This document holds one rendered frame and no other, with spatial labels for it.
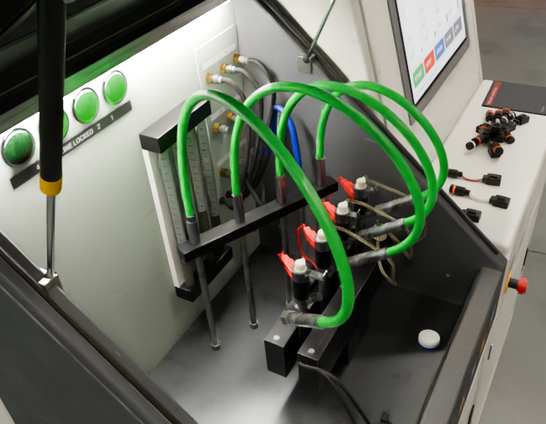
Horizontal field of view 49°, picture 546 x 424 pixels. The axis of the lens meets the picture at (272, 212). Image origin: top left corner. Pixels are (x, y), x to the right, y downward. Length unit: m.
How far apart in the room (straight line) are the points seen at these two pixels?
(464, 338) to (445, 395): 0.12
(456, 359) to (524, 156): 0.61
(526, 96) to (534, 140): 0.22
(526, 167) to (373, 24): 0.51
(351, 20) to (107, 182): 0.49
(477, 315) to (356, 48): 0.51
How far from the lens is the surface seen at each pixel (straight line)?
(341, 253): 0.64
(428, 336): 1.20
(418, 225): 0.87
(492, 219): 1.26
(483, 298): 1.14
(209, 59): 1.08
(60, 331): 0.67
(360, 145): 1.13
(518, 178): 1.40
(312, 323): 0.77
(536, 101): 1.72
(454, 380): 1.01
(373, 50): 1.13
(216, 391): 1.14
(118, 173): 0.95
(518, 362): 2.32
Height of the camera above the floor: 1.74
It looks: 37 degrees down
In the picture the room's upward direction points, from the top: 5 degrees counter-clockwise
